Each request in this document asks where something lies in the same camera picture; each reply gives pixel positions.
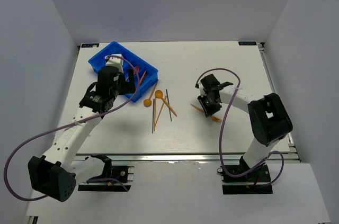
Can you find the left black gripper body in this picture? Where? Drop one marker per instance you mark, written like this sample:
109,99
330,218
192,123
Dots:
119,89

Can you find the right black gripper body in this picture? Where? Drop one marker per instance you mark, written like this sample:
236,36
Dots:
207,94

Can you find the orange fork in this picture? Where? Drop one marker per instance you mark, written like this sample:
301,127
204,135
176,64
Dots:
213,118

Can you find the red-orange chopstick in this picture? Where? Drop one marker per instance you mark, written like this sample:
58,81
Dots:
143,77

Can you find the red-orange plastic fork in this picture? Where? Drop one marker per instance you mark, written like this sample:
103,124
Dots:
137,70

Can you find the orange spoon small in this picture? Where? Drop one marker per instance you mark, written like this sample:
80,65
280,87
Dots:
148,101

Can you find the orange spoon large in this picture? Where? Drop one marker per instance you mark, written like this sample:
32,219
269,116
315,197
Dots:
159,94

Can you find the orange chopstick crossing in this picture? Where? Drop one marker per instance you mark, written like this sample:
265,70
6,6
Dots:
170,108

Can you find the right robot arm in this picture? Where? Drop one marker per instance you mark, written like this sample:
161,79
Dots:
269,119

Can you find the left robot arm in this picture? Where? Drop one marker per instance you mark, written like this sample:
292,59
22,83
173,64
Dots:
54,173

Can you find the orange chopstick long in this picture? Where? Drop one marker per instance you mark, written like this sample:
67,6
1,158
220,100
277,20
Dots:
156,114

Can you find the right table logo sticker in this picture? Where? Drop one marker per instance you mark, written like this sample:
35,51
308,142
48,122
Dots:
247,43

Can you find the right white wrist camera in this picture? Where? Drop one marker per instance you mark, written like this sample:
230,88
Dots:
200,87

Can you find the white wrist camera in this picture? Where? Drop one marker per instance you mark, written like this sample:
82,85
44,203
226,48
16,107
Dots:
116,61
200,87

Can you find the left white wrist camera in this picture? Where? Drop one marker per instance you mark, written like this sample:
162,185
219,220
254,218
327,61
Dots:
116,61

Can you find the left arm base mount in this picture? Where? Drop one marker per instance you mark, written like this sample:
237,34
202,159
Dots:
113,178

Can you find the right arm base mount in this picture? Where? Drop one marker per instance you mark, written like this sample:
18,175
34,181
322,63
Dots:
253,183

